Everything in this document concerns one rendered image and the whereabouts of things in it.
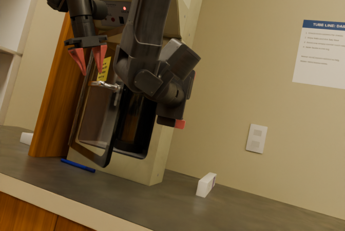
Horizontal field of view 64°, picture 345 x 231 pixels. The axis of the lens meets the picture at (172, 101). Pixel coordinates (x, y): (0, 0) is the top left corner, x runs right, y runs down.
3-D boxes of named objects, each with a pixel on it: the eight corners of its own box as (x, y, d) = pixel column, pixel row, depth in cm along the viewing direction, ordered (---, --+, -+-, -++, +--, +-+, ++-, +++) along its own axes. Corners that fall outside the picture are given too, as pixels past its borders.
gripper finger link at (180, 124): (197, 103, 71) (187, 98, 63) (191, 131, 71) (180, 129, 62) (173, 99, 74) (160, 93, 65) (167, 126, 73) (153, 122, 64)
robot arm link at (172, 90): (134, 88, 54) (154, 106, 52) (155, 59, 53) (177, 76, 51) (148, 94, 60) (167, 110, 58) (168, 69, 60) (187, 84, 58)
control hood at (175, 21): (98, 30, 99) (104, 3, 100) (183, 38, 88) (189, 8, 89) (77, 15, 89) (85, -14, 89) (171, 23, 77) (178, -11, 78)
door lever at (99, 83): (103, 92, 82) (105, 83, 82) (116, 93, 74) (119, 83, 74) (85, 87, 78) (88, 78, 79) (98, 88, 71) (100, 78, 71)
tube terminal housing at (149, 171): (105, 157, 119) (146, -12, 125) (175, 178, 107) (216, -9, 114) (65, 159, 95) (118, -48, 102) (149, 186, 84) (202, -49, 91)
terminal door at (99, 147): (71, 146, 95) (99, 35, 98) (106, 169, 70) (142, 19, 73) (68, 146, 94) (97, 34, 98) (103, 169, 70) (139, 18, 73)
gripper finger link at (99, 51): (79, 76, 79) (72, 42, 77) (102, 71, 83) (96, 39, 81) (87, 75, 73) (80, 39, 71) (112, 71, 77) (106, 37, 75)
